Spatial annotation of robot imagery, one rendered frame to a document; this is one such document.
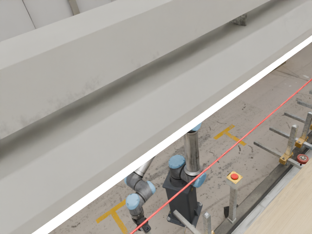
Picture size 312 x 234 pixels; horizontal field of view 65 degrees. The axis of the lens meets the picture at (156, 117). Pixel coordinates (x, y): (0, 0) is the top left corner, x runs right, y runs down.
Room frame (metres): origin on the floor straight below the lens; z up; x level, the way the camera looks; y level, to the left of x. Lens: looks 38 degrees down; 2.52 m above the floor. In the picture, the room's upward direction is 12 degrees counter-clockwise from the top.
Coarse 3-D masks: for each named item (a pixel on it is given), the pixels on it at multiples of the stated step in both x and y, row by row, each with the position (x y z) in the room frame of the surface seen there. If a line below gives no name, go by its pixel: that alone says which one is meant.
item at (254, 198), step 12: (276, 168) 1.27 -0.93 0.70; (288, 168) 1.25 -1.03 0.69; (264, 180) 1.18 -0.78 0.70; (276, 180) 1.16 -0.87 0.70; (252, 192) 1.10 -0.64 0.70; (264, 192) 1.07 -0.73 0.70; (240, 204) 1.01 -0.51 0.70; (252, 204) 1.00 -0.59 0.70; (228, 216) 0.94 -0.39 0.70; (240, 216) 0.92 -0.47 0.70; (216, 228) 0.87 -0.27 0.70; (228, 228) 0.85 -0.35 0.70
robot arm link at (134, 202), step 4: (128, 196) 0.95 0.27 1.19; (132, 196) 0.94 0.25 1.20; (136, 196) 0.93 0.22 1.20; (140, 196) 0.94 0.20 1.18; (128, 200) 0.92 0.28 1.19; (132, 200) 0.91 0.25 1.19; (136, 200) 0.91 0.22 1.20; (140, 200) 0.92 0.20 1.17; (128, 204) 0.89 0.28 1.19; (132, 204) 0.88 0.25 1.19; (136, 204) 0.88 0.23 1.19; (140, 204) 0.90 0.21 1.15; (128, 208) 0.89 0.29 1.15; (132, 208) 0.87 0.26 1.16; (136, 208) 0.88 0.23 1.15; (140, 208) 0.89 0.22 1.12; (132, 212) 0.88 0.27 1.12; (136, 212) 0.88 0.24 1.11; (140, 212) 0.89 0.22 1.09
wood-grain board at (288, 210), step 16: (304, 176) 1.01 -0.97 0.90; (288, 192) 0.92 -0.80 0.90; (304, 192) 0.90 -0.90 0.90; (272, 208) 0.83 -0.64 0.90; (288, 208) 0.81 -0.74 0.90; (304, 208) 0.78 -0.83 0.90; (256, 224) 0.75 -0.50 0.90; (272, 224) 0.73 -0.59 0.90; (288, 224) 0.71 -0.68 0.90; (304, 224) 0.69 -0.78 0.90
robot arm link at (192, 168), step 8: (192, 128) 1.24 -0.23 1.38; (184, 136) 1.30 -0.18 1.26; (192, 136) 1.27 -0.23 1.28; (184, 144) 1.31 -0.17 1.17; (192, 144) 1.27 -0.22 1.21; (192, 152) 1.26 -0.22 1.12; (192, 160) 1.26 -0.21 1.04; (184, 168) 1.33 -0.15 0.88; (192, 168) 1.26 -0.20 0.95; (200, 168) 1.29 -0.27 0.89; (184, 176) 1.30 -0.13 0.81; (192, 176) 1.24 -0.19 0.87; (200, 176) 1.23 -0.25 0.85; (192, 184) 1.23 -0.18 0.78; (200, 184) 1.23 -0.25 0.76
